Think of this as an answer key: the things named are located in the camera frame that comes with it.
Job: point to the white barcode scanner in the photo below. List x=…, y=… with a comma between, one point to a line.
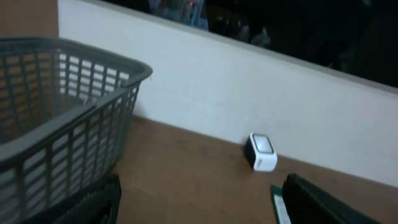
x=260, y=153

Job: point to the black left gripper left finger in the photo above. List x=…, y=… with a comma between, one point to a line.
x=96, y=203

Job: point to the green 3M wipes pack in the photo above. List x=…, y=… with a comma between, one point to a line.
x=281, y=214

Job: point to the grey plastic mesh basket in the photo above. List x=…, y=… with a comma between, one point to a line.
x=66, y=110

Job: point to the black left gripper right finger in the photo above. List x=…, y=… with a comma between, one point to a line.
x=307, y=203

